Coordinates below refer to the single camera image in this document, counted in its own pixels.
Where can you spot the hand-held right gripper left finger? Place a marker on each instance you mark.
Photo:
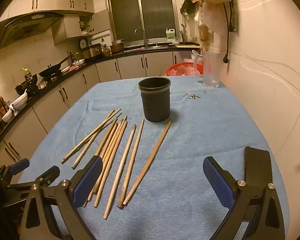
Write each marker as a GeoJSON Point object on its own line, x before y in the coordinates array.
{"type": "Point", "coordinates": [86, 182]}

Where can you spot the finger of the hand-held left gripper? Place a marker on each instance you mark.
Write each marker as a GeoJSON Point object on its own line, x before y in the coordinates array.
{"type": "Point", "coordinates": [20, 166]}
{"type": "Point", "coordinates": [50, 173]}

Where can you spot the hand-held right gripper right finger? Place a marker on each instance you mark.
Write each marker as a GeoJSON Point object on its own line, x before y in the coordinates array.
{"type": "Point", "coordinates": [217, 180]}

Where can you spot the pile of wooden chopsticks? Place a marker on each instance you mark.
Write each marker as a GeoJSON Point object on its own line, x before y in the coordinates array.
{"type": "Point", "coordinates": [113, 142]}

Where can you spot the black utensil holder cup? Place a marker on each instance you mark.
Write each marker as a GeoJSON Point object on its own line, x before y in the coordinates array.
{"type": "Point", "coordinates": [155, 102]}

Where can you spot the black rectangular device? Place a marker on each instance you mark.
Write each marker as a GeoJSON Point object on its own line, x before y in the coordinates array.
{"type": "Point", "coordinates": [257, 163]}

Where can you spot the small white bowl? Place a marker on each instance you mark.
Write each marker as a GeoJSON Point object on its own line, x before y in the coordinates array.
{"type": "Point", "coordinates": [7, 117]}

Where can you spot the blue table cloth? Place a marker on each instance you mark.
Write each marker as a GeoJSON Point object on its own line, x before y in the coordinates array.
{"type": "Point", "coordinates": [202, 130]}

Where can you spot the large white bowl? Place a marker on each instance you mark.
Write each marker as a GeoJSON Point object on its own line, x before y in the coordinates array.
{"type": "Point", "coordinates": [19, 103]}

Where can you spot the black pot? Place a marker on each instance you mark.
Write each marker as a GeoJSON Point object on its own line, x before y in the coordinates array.
{"type": "Point", "coordinates": [25, 87]}

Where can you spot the small metal pieces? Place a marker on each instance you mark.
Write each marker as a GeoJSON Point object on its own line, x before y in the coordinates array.
{"type": "Point", "coordinates": [194, 96]}

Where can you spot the black wok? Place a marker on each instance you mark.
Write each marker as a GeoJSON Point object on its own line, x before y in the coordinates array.
{"type": "Point", "coordinates": [51, 72]}

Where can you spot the clear glass pitcher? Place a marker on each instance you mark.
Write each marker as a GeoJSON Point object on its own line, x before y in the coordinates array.
{"type": "Point", "coordinates": [211, 70]}

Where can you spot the red plastic basket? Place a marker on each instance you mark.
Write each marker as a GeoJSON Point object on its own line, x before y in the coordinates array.
{"type": "Point", "coordinates": [175, 68]}

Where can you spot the black kitchen countertop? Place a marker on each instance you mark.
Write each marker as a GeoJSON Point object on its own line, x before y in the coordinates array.
{"type": "Point", "coordinates": [97, 59]}

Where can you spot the white base cabinets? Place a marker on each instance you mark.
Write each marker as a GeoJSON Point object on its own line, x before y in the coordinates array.
{"type": "Point", "coordinates": [132, 65]}

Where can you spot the metal box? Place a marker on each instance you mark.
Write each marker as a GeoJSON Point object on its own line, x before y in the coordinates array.
{"type": "Point", "coordinates": [91, 51]}

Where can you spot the metal kettle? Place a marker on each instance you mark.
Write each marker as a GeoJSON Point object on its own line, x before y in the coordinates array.
{"type": "Point", "coordinates": [105, 51]}

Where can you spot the round kitchen scale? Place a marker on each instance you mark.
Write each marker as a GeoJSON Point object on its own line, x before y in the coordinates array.
{"type": "Point", "coordinates": [83, 43]}

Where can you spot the wooden chopping board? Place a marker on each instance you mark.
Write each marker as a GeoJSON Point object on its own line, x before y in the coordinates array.
{"type": "Point", "coordinates": [187, 46]}

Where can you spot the copper pot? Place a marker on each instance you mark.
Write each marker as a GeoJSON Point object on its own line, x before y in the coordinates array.
{"type": "Point", "coordinates": [117, 47]}

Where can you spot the black range hood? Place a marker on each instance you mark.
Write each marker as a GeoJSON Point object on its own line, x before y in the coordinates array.
{"type": "Point", "coordinates": [27, 25]}

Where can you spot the clear plastic bag bundle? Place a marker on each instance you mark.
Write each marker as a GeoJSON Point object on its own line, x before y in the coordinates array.
{"type": "Point", "coordinates": [208, 27]}

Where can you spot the green detergent bottle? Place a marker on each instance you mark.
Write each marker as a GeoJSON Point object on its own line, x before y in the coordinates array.
{"type": "Point", "coordinates": [170, 33]}

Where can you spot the metal faucet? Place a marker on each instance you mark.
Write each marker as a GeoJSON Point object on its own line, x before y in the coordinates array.
{"type": "Point", "coordinates": [142, 33]}

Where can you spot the dark hanging bag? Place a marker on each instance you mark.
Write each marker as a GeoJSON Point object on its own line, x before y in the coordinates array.
{"type": "Point", "coordinates": [188, 5]}

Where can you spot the kitchen window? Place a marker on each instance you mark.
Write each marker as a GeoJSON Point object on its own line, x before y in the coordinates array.
{"type": "Point", "coordinates": [142, 12]}

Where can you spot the wall socket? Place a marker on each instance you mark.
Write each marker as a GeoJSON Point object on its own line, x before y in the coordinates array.
{"type": "Point", "coordinates": [233, 25]}

